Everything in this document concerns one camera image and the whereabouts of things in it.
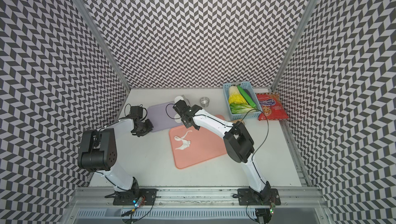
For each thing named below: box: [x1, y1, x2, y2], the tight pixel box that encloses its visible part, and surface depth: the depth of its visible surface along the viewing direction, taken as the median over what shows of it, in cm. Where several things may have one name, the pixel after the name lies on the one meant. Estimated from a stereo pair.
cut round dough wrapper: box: [174, 96, 185, 104], surface depth 101 cm
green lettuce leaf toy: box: [229, 102, 257, 115], surface depth 101 cm
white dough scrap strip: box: [174, 130, 193, 150], surface depth 93 cm
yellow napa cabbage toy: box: [228, 85, 249, 105], surface depth 104 cm
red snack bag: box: [256, 92, 289, 121], surface depth 103 cm
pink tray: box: [169, 114, 227, 169], surface depth 91 cm
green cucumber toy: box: [237, 85, 258, 109], surface depth 107 cm
